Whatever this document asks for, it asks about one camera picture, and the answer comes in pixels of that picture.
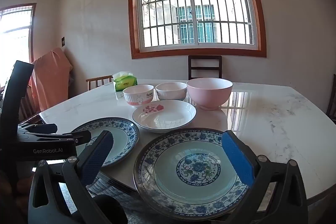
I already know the white bowl with blue stripes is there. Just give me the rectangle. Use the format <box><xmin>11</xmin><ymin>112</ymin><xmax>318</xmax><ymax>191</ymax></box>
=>
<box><xmin>155</xmin><ymin>82</ymin><xmax>188</xmax><ymax>101</ymax></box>

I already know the plaid chair cushion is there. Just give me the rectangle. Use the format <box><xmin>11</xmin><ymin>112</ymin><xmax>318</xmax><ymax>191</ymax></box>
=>
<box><xmin>88</xmin><ymin>172</ymin><xmax>137</xmax><ymax>201</ymax></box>

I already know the green tissue pack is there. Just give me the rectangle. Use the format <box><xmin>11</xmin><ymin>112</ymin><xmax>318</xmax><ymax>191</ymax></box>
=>
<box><xmin>112</xmin><ymin>71</ymin><xmax>138</xmax><ymax>92</ymax></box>

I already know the light wooden chair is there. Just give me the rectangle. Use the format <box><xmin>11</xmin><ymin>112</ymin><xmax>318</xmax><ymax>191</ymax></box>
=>
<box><xmin>86</xmin><ymin>75</ymin><xmax>114</xmax><ymax>90</ymax></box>

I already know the white bowl with pink print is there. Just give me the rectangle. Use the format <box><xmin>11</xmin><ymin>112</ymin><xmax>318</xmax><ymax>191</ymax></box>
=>
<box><xmin>122</xmin><ymin>84</ymin><xmax>154</xmax><ymax>107</ymax></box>

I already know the dark wooden chair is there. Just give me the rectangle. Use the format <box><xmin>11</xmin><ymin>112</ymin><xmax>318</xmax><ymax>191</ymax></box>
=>
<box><xmin>188</xmin><ymin>55</ymin><xmax>222</xmax><ymax>81</ymax></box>
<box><xmin>18</xmin><ymin>88</ymin><xmax>42</xmax><ymax>123</ymax></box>
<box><xmin>325</xmin><ymin>81</ymin><xmax>336</xmax><ymax>118</ymax></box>

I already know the person's left hand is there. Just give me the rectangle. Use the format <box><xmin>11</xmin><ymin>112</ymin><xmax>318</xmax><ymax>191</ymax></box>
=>
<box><xmin>5</xmin><ymin>177</ymin><xmax>31</xmax><ymax>214</ymax></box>

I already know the white plate with pink flowers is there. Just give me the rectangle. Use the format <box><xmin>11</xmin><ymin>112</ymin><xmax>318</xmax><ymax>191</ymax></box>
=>
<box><xmin>132</xmin><ymin>100</ymin><xmax>197</xmax><ymax>134</ymax></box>

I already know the large wooden framed window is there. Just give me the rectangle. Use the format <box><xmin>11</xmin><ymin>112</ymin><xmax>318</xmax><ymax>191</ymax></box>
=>
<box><xmin>128</xmin><ymin>0</ymin><xmax>267</xmax><ymax>60</ymax></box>

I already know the narrow wooden framed window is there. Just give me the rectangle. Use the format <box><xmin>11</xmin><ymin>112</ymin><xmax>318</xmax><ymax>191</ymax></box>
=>
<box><xmin>0</xmin><ymin>3</ymin><xmax>37</xmax><ymax>88</ymax></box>

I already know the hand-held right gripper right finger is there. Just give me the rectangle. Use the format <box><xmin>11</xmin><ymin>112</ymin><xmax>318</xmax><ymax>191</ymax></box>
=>
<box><xmin>222</xmin><ymin>130</ymin><xmax>309</xmax><ymax>224</ymax></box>

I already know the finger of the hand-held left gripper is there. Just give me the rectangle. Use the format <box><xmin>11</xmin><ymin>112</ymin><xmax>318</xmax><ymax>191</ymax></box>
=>
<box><xmin>17</xmin><ymin>123</ymin><xmax>58</xmax><ymax>134</ymax></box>
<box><xmin>56</xmin><ymin>130</ymin><xmax>92</xmax><ymax>147</ymax></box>

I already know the large pink bowl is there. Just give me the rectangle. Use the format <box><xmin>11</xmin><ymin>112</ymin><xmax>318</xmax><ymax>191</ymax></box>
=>
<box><xmin>186</xmin><ymin>78</ymin><xmax>233</xmax><ymax>111</ymax></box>

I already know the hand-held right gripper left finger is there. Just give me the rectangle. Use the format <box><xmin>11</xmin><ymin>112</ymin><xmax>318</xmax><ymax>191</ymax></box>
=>
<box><xmin>28</xmin><ymin>130</ymin><xmax>114</xmax><ymax>224</ymax></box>

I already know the small blue patterned plate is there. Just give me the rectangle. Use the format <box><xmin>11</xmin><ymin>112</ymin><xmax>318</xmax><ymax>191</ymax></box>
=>
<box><xmin>70</xmin><ymin>117</ymin><xmax>140</xmax><ymax>168</ymax></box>

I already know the large blue patterned plate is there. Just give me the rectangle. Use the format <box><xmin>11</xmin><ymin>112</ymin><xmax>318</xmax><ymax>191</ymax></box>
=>
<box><xmin>133</xmin><ymin>128</ymin><xmax>250</xmax><ymax>222</ymax></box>

